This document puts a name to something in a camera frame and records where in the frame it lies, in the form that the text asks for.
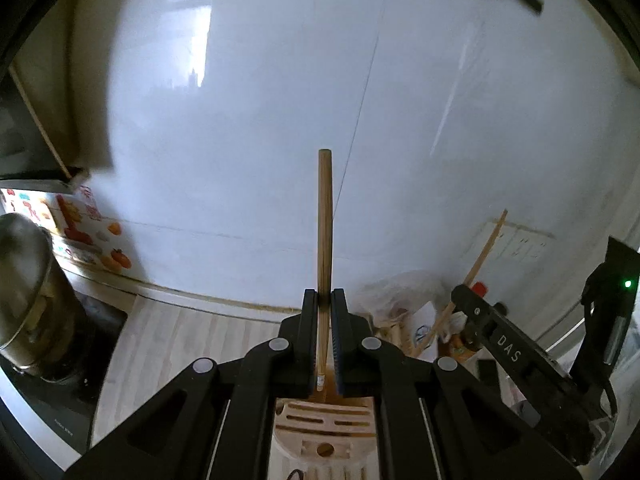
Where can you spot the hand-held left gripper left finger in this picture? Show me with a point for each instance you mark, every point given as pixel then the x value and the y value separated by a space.
pixel 312 312

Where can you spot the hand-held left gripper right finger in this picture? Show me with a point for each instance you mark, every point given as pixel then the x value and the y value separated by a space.
pixel 336 312

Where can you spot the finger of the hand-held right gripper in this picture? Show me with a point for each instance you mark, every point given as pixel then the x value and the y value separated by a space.
pixel 500 337

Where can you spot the wooden chopstick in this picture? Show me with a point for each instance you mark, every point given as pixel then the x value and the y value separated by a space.
pixel 324 240
pixel 481 255

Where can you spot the wooden utensil holder block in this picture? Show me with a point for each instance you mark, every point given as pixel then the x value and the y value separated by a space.
pixel 325 432

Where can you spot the red cap bottle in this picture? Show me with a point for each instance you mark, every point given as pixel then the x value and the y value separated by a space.
pixel 467 342

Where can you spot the clear plastic bag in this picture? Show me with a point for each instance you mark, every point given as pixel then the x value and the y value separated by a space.
pixel 400 292

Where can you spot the white paper packet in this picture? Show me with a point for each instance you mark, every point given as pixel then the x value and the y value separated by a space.
pixel 425 327

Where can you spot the black induction cooktop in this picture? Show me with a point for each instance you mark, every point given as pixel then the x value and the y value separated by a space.
pixel 55 400

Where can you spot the stainless steel pot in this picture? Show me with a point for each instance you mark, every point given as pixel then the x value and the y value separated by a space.
pixel 30 290

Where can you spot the white wall socket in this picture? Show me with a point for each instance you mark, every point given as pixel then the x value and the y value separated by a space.
pixel 515 242

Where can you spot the fruit print wall sticker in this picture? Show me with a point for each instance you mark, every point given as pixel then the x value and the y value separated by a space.
pixel 85 230

